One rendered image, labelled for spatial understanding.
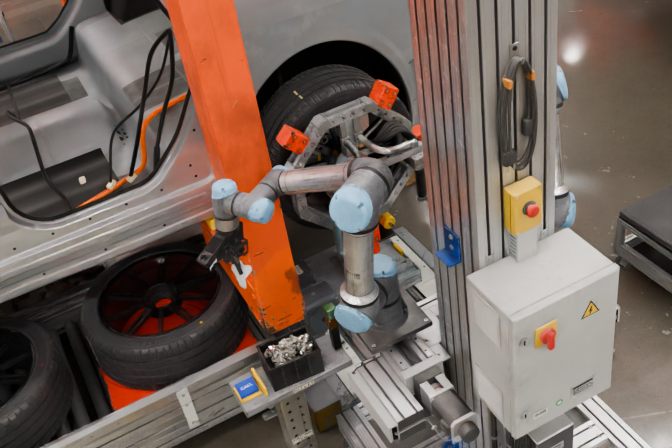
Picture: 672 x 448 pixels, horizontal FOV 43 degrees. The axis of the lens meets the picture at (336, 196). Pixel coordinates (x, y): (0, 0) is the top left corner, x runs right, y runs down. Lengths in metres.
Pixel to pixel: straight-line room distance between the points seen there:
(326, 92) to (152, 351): 1.19
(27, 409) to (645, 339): 2.48
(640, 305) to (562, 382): 1.56
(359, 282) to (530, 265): 0.49
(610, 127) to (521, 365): 2.97
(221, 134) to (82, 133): 1.44
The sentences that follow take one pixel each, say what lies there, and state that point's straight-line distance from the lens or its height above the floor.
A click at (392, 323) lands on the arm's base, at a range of 2.69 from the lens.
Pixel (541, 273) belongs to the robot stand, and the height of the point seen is 1.23.
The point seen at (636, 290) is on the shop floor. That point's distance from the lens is 4.03.
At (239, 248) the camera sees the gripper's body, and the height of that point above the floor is 1.12.
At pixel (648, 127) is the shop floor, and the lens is 5.09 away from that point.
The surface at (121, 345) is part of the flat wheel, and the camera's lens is 3.39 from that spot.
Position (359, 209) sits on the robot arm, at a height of 1.43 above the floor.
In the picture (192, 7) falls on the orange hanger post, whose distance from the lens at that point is 2.47.
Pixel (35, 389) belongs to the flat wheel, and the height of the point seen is 0.50.
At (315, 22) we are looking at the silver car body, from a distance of 3.26.
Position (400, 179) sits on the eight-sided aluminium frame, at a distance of 3.49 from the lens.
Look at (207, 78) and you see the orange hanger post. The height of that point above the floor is 1.61.
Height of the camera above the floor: 2.76
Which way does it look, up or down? 36 degrees down
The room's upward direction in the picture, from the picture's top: 10 degrees counter-clockwise
